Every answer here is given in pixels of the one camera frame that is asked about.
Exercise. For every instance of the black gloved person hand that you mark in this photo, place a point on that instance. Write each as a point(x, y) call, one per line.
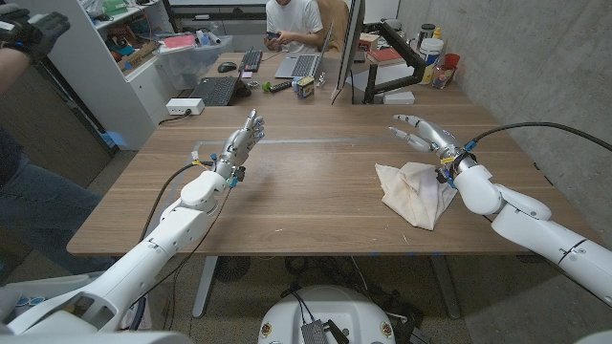
point(33, 28)

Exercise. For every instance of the black computer mouse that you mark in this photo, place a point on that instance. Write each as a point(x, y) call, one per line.
point(227, 67)

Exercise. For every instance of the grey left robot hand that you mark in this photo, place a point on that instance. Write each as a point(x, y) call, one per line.
point(239, 143)

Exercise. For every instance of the yellow bottle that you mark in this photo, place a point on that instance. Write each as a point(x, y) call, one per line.
point(437, 33)

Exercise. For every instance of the seated person in white shirt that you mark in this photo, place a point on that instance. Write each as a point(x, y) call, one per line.
point(294, 19)

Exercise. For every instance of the white robot torso base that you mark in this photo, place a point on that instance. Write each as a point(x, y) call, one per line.
point(330, 310)

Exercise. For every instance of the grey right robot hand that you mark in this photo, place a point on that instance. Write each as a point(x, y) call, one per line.
point(437, 138)

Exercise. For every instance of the black remote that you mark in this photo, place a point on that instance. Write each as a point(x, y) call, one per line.
point(282, 86)

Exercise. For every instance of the white shelf cabinet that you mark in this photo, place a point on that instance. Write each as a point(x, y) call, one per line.
point(100, 91)

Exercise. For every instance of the dark phone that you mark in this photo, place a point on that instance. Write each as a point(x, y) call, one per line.
point(273, 35)

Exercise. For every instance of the small blue printed box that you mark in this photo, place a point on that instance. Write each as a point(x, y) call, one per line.
point(305, 87)

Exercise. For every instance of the grey table leg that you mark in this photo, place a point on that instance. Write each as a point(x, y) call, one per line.
point(444, 286)
point(204, 286)

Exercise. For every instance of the brown cardboard box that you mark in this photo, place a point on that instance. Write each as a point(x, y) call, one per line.
point(368, 42)

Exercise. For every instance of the flat computer monitor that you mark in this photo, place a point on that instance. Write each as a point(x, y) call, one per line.
point(351, 43)

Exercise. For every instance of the white plastic tub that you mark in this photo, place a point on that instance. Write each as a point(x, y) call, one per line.
point(431, 52)

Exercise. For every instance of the flat white box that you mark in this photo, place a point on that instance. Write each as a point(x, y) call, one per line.
point(399, 98)

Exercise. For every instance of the clear plastic storage bin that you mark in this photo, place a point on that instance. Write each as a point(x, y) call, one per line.
point(191, 62)

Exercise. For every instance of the green ball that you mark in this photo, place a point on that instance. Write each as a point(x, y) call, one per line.
point(266, 86)

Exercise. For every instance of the pink sticky note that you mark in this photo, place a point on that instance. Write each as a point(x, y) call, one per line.
point(246, 74)

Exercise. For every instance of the small silver gadget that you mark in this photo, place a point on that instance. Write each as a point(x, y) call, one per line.
point(321, 79)

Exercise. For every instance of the cream cheesecloth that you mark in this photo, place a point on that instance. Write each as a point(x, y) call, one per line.
point(416, 196)

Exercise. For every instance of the white power strip box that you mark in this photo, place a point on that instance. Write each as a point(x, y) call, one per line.
point(185, 106)

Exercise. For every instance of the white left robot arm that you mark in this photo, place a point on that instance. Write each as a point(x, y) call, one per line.
point(158, 243)

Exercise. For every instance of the silver laptop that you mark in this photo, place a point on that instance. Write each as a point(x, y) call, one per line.
point(301, 64)

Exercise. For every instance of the red cup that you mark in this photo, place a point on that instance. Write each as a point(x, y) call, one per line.
point(451, 62)

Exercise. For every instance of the red book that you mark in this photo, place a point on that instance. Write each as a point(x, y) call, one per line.
point(385, 56)

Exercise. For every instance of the glass jar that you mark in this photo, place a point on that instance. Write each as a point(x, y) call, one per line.
point(441, 79)

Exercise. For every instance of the black keyboard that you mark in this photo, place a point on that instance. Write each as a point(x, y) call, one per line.
point(250, 60)
point(217, 91)

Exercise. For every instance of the standing person in jeans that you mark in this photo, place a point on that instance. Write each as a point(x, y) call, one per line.
point(38, 205)

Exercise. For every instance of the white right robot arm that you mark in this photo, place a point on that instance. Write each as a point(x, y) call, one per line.
point(526, 224)

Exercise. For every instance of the dark lidded jar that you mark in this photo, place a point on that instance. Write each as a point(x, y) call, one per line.
point(427, 31)

